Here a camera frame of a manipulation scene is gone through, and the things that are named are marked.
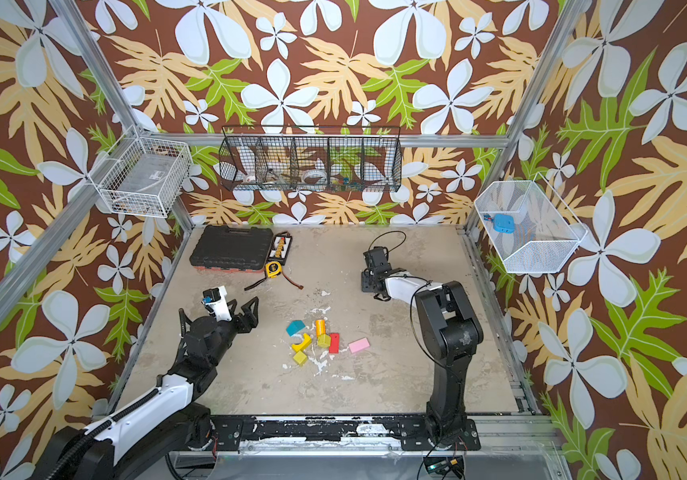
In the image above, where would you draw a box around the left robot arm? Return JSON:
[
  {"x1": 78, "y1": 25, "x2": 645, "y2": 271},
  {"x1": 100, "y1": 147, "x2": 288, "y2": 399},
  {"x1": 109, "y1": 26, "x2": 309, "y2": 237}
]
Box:
[{"x1": 32, "y1": 296, "x2": 260, "y2": 479}]

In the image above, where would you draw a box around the teal wood block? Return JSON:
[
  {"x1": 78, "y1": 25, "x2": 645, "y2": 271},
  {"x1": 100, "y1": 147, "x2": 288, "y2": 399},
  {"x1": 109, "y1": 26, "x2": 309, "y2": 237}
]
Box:
[{"x1": 286, "y1": 320, "x2": 307, "y2": 337}]

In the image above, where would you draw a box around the yellow arch block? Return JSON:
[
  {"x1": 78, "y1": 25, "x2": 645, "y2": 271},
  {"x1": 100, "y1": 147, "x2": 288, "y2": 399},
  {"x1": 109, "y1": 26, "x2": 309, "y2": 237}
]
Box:
[{"x1": 292, "y1": 333, "x2": 313, "y2": 352}]

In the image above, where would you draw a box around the yellow cube block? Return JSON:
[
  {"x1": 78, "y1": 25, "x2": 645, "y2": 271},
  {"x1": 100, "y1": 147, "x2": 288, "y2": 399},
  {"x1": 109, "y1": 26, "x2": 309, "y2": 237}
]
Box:
[{"x1": 293, "y1": 351, "x2": 308, "y2": 366}]

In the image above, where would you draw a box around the pink wood block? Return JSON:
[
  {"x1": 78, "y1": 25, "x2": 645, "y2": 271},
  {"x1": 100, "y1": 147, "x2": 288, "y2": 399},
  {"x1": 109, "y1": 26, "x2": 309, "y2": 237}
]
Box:
[{"x1": 347, "y1": 338, "x2": 371, "y2": 354}]

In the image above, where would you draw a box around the yellow-green cube block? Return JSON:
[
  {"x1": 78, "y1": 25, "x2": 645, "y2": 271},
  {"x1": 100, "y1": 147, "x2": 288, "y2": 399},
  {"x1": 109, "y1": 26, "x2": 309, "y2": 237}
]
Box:
[{"x1": 318, "y1": 334, "x2": 332, "y2": 348}]

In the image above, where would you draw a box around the red wood block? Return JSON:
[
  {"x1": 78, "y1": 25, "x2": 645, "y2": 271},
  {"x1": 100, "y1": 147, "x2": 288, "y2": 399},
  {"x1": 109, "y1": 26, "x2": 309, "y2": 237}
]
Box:
[{"x1": 329, "y1": 333, "x2": 341, "y2": 355}]

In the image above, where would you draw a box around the yellow tape measure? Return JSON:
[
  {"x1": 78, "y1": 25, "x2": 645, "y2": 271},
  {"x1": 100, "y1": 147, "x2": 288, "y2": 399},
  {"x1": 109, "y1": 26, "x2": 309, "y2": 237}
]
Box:
[{"x1": 265, "y1": 261, "x2": 283, "y2": 279}]

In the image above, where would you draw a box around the black tool case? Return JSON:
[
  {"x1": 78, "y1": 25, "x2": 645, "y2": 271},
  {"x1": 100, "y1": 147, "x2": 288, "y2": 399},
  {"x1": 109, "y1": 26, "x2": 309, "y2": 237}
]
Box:
[{"x1": 190, "y1": 225, "x2": 274, "y2": 271}]

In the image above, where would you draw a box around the blue object in basket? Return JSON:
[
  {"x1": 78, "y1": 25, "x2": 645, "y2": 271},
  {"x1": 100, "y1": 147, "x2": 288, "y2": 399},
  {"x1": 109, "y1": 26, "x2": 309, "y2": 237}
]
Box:
[{"x1": 483, "y1": 214, "x2": 515, "y2": 234}]

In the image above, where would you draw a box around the white mesh basket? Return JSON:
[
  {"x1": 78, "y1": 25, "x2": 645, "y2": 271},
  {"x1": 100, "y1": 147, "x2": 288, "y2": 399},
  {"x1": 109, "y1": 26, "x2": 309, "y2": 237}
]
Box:
[{"x1": 475, "y1": 174, "x2": 589, "y2": 276}]

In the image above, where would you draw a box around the electronics board with led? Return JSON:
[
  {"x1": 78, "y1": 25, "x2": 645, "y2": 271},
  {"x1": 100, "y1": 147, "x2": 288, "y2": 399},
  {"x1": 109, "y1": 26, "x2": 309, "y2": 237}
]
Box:
[{"x1": 423, "y1": 456, "x2": 465, "y2": 479}]

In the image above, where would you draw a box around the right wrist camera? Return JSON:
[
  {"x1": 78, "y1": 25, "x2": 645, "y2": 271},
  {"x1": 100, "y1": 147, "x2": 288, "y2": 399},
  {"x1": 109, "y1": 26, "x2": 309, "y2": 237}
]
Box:
[{"x1": 363, "y1": 246, "x2": 391, "y2": 275}]

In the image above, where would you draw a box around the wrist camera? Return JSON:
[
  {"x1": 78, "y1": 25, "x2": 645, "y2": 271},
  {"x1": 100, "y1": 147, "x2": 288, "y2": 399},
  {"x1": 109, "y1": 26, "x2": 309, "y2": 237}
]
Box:
[
  {"x1": 202, "y1": 286, "x2": 232, "y2": 321},
  {"x1": 363, "y1": 246, "x2": 391, "y2": 275}
]

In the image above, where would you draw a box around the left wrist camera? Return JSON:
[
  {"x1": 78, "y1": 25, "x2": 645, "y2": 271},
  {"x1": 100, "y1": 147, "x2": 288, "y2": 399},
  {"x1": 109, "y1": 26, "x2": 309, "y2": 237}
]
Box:
[{"x1": 202, "y1": 286, "x2": 232, "y2": 321}]

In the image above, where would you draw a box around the red black cable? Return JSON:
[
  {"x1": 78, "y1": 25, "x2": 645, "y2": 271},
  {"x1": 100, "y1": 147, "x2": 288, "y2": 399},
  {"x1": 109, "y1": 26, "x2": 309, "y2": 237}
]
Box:
[{"x1": 244, "y1": 268, "x2": 306, "y2": 293}]

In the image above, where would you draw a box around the white wire basket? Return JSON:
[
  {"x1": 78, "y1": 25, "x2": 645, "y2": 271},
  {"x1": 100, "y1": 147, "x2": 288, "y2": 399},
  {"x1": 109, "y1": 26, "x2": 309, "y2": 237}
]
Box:
[{"x1": 89, "y1": 127, "x2": 193, "y2": 218}]

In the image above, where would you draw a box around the black wire basket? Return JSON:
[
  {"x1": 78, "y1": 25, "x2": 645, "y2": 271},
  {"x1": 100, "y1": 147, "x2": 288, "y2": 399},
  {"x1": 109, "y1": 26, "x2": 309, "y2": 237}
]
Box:
[{"x1": 216, "y1": 125, "x2": 403, "y2": 193}]

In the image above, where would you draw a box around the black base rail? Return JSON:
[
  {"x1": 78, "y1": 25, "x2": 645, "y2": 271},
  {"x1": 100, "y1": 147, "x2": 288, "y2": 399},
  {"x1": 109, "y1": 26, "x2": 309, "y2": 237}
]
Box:
[{"x1": 211, "y1": 413, "x2": 481, "y2": 452}]

